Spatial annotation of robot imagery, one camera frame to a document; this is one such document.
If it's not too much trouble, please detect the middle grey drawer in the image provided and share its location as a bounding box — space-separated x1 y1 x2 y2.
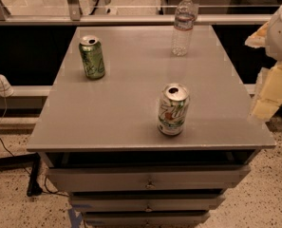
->
70 193 225 212

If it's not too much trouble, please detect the black cable on floor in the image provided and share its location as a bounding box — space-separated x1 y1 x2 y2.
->
0 59 70 198

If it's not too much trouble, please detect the grey drawer cabinet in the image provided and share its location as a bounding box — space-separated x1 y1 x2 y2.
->
26 25 277 228

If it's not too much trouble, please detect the clear plastic water bottle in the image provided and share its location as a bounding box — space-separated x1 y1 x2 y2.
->
171 0 197 56

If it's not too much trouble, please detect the top grey drawer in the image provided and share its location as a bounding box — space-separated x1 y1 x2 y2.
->
47 165 251 192

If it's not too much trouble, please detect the white green 7up can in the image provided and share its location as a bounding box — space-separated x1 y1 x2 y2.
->
158 83 190 136

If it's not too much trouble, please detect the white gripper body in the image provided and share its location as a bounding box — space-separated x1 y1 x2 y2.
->
266 5 282 61

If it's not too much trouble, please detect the grey drawer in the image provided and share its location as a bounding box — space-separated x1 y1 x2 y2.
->
84 211 210 226
70 193 225 212
47 165 251 192

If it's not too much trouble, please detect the grey metal rail frame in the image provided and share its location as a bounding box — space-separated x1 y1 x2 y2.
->
0 0 282 109

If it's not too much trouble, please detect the green soda can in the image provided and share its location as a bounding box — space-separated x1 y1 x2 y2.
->
79 35 105 80

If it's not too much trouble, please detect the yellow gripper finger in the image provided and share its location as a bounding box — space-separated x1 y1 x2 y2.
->
245 22 269 48
250 62 282 122

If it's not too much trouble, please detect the black floor stand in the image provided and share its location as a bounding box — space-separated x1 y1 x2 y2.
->
0 153 43 197

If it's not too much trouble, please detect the bottom grey drawer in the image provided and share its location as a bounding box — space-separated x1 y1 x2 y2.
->
84 211 210 226

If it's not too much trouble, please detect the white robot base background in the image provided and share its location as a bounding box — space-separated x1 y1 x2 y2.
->
84 0 118 15

